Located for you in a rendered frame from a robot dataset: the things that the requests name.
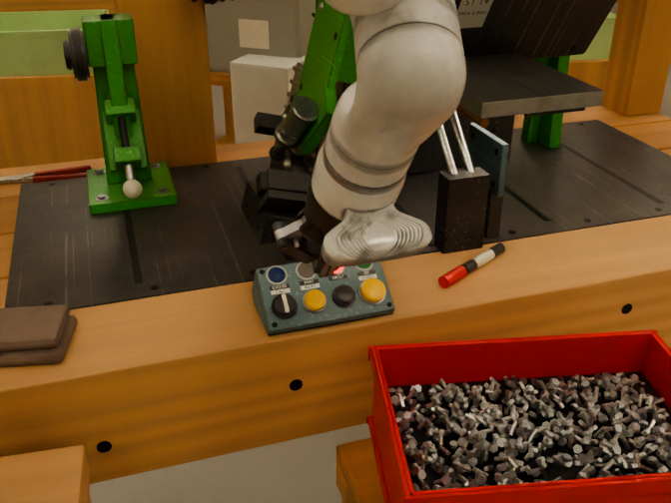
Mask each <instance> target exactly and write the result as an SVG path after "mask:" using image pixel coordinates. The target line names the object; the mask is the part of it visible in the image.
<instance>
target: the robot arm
mask: <svg viewBox="0 0 671 503"><path fill-rule="evenodd" d="M325 1H326V2H327V3H328V4H329V5H330V6H331V7H333V8H334V9H336V10H337V11H339V12H341V13H344V14H346V15H349V18H350V21H351V24H352V28H353V39H354V51H355V64H356V82H354V83H353V84H351V85H350V86H349V87H348V88H347V89H346V90H345V91H344V92H343V93H342V95H341V96H340V98H339V100H338V102H337V104H336V106H335V110H334V113H333V116H332V120H331V123H330V127H329V130H328V133H327V137H326V140H325V141H324V143H323V145H322V147H321V149H320V151H319V154H318V157H317V161H316V164H315V168H314V171H313V175H312V178H311V182H310V185H309V189H308V192H307V198H306V205H305V207H304V208H303V209H302V210H301V211H300V212H299V213H298V216H297V221H296V222H294V223H292V224H289V225H288V224H286V223H285V222H276V223H274V224H273V230H274V234H275V238H276V241H277V245H278V249H279V250H280V251H282V252H284V253H286V254H288V255H290V256H292V257H293V258H295V259H297V260H299V261H301V262H303V263H312V266H313V270H314V273H315V274H316V273H317V274H318V275H319V277H326V276H332V275H333V274H334V271H335V270H338V269H339V268H340V267H342V266H353V265H360V264H367V263H373V262H379V261H385V260H392V259H398V258H403V257H408V256H413V255H417V254H420V253H422V252H424V251H425V249H426V248H427V246H428V244H429V243H430V241H431V239H432V234H431V231H430V228H429V226H428V225H427V224H426V223H425V222H424V221H422V220H420V219H417V218H414V217H412V216H409V215H406V214H404V213H402V212H400V211H398V210H397V209H396V207H395V206H394V204H395V202H396V200H397V198H398V196H399V194H400V191H401V189H402V187H403V184H404V181H405V177H406V173H407V170H408V168H409V166H410V164H411V162H412V160H413V157H414V155H415V153H416V151H417V149H418V146H419V145H420V144H422V143H423V142H424V141H425V140H427V139H428V138H429V137H430V136H431V135H432V134H433V133H434V132H435V131H436V130H437V129H438V128H439V127H441V126H442V125H443V124H444V123H445V122H446V121H447V120H448V119H449V118H450V117H451V116H452V115H453V113H454V112H455V110H456V108H457V107H458V105H459V103H460V100H461V97H462V94H463V91H464V87H465V82H466V62H465V56H464V50H463V45H462V39H461V33H460V27H459V22H458V16H457V10H456V5H455V1H454V0H325ZM310 240H311V241H310Z"/></svg>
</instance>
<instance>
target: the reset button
mask: <svg viewBox="0 0 671 503"><path fill-rule="evenodd" d="M325 303H326V297H325V295H324V294H323V293H322V292H321V291H319V290H317V289H312V290H310V291H308V292H307V294H306V296H305V305H306V307H307V308H308V309H310V310H320V309H322V308H323V307H324V306H325Z"/></svg>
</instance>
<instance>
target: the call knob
mask: <svg viewBox="0 0 671 503"><path fill-rule="evenodd" d="M273 307H274V311H275V312H276V314H278V315H280V316H290V315H292V314H293V313H294V312H295V311H296V308H297V302H296V300H295V299H294V298H293V297H292V296H291V295H289V294H286V293H283V294H280V295H278V296H277V297H276V298H275V300H274V304H273Z"/></svg>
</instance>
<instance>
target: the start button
mask: <svg viewBox="0 0 671 503"><path fill-rule="evenodd" d="M385 292H386V289H385V286H384V284H383V282H382V281H380V280H379V279H377V278H368V279H366V280H365V281H364V282H363V283H362V285H361V288H360V293H361V295H362V297H363V298H364V299H365V300H367V301H369V302H379V301H381V300H382V299H383V298H384V296H385Z"/></svg>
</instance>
